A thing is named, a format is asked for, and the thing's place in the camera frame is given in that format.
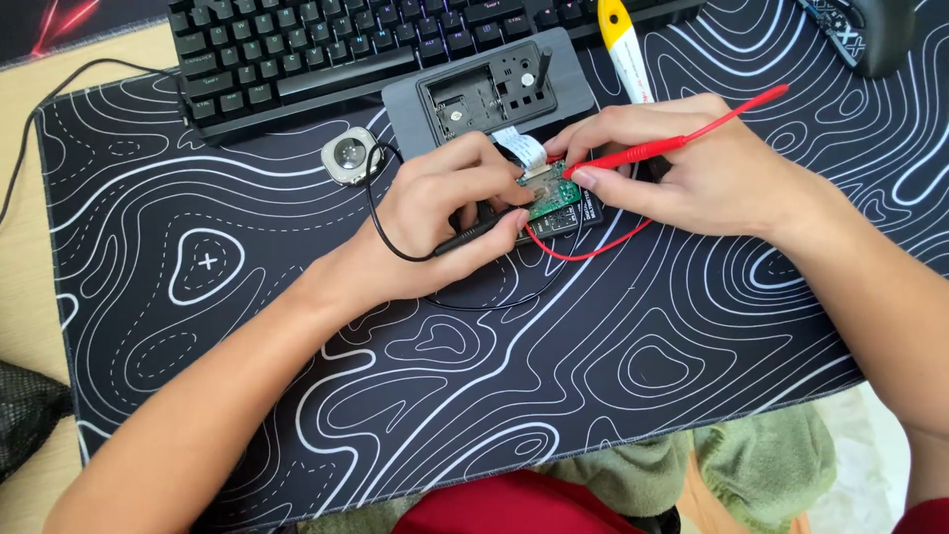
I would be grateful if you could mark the person's left hand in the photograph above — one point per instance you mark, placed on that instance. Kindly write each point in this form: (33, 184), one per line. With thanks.
(415, 222)

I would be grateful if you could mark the person's right hand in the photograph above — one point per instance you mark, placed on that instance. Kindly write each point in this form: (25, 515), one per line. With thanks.
(704, 170)

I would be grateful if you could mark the black multimeter probe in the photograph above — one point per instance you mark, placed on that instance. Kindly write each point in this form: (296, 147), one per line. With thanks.
(461, 242)

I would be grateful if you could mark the red multimeter probe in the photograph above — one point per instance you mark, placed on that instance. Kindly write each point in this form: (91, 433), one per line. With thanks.
(637, 154)

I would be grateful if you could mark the silver smartwatch case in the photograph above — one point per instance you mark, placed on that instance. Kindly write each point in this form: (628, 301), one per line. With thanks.
(350, 154)

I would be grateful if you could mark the black digital multimeter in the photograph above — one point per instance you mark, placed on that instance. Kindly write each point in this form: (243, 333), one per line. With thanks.
(576, 219)

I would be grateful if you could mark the black opened device housing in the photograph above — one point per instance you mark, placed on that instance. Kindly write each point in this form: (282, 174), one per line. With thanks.
(474, 96)

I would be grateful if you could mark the yellow and white tool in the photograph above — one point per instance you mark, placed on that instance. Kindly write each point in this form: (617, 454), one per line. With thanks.
(624, 52)

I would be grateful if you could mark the green circuit board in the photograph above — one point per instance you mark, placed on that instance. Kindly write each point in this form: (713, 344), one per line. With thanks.
(560, 194)

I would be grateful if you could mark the black white-lined desk mat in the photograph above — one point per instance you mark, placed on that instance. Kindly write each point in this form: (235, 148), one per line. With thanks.
(445, 371)

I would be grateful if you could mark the grey device tray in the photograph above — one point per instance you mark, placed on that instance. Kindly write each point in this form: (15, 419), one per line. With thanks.
(572, 74)

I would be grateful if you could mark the black mechanical keyboard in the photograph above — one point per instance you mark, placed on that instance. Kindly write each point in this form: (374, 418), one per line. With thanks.
(296, 44)

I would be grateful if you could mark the black computer mouse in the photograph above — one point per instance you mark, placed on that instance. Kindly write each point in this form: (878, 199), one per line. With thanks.
(882, 37)

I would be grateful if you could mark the person's green shorts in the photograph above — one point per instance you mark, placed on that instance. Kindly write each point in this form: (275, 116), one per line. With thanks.
(756, 467)

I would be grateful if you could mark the person's red shirt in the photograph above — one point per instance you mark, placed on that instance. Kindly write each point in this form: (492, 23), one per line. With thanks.
(511, 508)

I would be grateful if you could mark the black and red mat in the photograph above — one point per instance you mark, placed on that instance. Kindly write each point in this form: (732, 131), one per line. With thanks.
(74, 22)

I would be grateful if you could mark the black mesh bag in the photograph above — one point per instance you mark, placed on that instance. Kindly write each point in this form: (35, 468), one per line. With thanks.
(30, 415)

